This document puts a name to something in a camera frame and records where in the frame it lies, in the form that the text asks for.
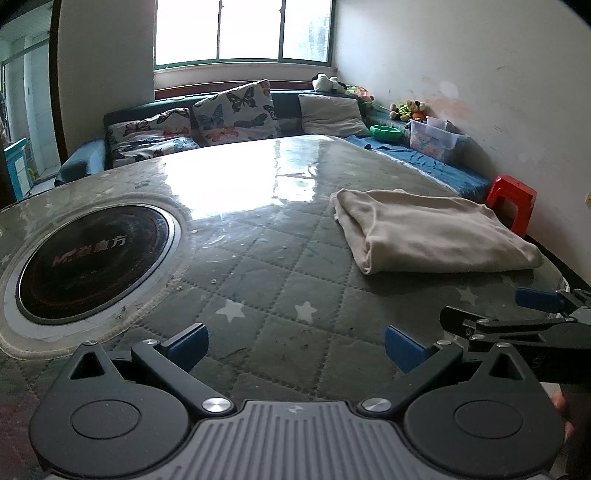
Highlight cream beige sweatshirt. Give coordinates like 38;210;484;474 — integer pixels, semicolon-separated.
331;189;543;275

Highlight person's hand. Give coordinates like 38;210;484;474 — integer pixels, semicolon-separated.
551;390;574;442

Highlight red plastic stool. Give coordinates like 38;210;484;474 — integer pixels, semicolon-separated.
486;175;537;237

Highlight black round induction cooktop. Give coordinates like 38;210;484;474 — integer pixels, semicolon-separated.
15;204;179;326

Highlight grey quilted star tablecloth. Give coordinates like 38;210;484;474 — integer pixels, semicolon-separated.
0;134;569;480

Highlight clear plastic storage box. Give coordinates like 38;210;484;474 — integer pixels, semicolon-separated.
409;119;469;164

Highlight dark teal corner sofa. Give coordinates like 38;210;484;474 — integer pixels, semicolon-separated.
54;89;493;202

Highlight small plush toys pile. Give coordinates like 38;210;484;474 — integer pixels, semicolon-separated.
389;100;427;122

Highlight green plastic bowl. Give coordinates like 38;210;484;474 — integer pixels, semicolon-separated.
370;125;404;143

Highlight light blue small cabinet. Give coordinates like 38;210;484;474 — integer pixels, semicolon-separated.
4;137;33;201

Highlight butterfly pillow lying flat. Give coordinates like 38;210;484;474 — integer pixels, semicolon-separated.
106;108;199;168

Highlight plain grey cushion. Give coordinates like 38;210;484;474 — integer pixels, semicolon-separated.
298;94;370;137

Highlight butterfly pillow standing upright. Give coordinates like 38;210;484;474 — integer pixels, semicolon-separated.
192;79;281;146

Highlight panda plush toy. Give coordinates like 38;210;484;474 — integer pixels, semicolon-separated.
311;73;346;94

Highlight window with green frame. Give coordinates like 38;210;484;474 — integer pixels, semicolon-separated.
154;0;335;70

